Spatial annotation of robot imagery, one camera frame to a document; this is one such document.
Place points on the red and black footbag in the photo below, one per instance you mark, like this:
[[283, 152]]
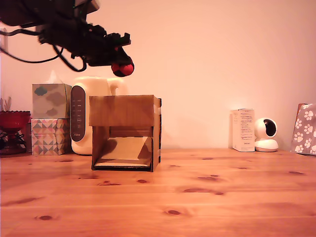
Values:
[[123, 70]]

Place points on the cardboard dice tower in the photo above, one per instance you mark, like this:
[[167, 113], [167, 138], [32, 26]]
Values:
[[123, 111]]

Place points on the cream appliance with dark panel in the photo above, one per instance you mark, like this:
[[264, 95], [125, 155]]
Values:
[[96, 86]]

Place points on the white tissue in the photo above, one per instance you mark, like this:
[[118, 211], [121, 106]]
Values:
[[53, 78]]

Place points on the cloud-print tissue box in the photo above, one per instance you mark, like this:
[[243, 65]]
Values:
[[49, 101]]

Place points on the geometric-print tissue box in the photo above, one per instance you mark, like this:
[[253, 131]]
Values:
[[47, 137]]

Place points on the dried plant stems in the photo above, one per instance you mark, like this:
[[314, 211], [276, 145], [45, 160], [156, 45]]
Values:
[[9, 102]]

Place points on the red glass footed bowl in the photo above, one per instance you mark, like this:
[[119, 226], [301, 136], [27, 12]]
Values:
[[13, 121]]

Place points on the white printed carton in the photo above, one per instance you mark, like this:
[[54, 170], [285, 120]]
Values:
[[244, 130]]

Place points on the grey paw-print bag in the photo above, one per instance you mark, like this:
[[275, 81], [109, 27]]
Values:
[[304, 133]]

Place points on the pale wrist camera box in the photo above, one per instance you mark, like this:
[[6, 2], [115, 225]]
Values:
[[90, 6]]

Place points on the pale wall switch plate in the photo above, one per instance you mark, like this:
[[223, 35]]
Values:
[[3, 42]]

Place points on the small white round camera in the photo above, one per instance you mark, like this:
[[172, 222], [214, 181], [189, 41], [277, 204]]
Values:
[[265, 145]]

